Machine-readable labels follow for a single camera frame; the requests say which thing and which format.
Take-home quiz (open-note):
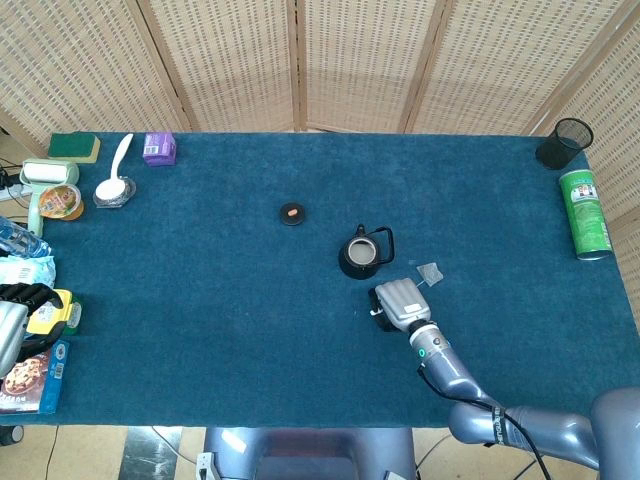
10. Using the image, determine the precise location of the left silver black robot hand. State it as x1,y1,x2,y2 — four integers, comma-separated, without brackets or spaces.
0,282,68,379

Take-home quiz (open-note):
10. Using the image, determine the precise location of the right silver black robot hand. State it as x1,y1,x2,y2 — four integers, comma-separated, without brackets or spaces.
368,278,432,333

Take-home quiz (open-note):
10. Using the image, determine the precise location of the white tea bag with string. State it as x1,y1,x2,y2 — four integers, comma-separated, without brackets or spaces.
370,260,445,318

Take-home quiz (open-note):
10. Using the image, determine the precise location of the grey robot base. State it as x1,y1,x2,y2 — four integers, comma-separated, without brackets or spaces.
197,427,419,480

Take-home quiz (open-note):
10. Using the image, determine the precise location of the black teapot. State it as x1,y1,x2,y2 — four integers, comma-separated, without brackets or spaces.
338,224,396,281

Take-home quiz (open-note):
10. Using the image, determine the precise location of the black teapot lid orange knob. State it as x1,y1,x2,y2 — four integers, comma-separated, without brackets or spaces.
278,201,308,227

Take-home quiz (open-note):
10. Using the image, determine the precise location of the yellow green box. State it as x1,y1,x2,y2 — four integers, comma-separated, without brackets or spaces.
25,288,84,337

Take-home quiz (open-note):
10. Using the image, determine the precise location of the white wet wipes pack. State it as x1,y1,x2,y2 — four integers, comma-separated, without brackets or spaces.
0,254,56,292

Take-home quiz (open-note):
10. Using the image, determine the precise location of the blue cookie box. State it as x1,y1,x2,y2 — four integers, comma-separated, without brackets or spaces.
0,339,71,415

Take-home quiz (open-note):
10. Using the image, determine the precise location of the clear water bottle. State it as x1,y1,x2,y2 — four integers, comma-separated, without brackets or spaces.
0,215,53,260

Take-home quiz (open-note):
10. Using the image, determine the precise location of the orange snack cup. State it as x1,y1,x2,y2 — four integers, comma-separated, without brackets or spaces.
38,183,85,222

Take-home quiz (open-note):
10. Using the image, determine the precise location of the light green lint roller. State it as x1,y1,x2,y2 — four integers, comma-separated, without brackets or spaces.
19,158,80,237

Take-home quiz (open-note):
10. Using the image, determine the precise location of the white plastic spoon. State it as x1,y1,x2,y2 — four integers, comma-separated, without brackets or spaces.
94,133,135,201

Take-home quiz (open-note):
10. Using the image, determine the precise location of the clear glass bowl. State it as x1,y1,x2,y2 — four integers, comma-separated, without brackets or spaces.
92,175,138,210

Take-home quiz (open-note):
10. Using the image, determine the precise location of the blue table cloth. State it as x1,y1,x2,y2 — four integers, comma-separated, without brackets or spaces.
7,130,640,430

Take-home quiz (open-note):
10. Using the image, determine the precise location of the green yellow sponge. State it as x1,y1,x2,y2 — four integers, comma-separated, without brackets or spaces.
47,132,102,164

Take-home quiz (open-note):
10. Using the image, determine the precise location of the green chip can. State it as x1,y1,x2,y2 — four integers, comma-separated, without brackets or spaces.
558,168,614,262

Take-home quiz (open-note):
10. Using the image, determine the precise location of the black mesh pen holder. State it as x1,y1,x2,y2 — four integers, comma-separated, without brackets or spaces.
535,117,595,171

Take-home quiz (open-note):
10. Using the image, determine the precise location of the purple box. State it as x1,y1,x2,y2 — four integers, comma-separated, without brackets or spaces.
142,132,178,167

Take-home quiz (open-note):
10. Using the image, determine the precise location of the bamboo folding screen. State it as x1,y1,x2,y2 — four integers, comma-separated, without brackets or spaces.
0,0,640,311

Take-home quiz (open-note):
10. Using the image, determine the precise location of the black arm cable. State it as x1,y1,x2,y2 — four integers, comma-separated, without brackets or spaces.
417,367,557,480

